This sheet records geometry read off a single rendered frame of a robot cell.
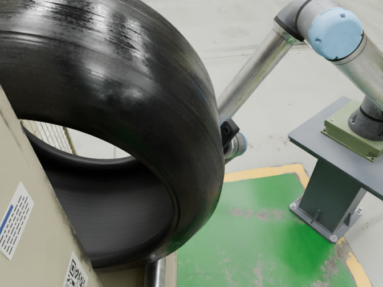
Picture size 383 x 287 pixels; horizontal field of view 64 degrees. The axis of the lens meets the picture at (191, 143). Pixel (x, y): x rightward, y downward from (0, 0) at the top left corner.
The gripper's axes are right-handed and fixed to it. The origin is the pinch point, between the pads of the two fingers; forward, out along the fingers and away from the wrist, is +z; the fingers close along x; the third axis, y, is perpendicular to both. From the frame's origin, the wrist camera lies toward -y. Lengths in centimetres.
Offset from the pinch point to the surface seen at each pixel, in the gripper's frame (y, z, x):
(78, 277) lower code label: 3.4, 44.3, -15.5
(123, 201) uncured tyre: 22.9, 7.3, 0.5
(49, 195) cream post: -6, 50, -9
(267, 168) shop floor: 28, -139, -6
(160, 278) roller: 19.1, 15.8, -20.9
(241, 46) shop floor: -8, -259, 121
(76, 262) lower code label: 1.7, 45.0, -14.3
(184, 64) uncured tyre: -19.1, 29.0, 0.4
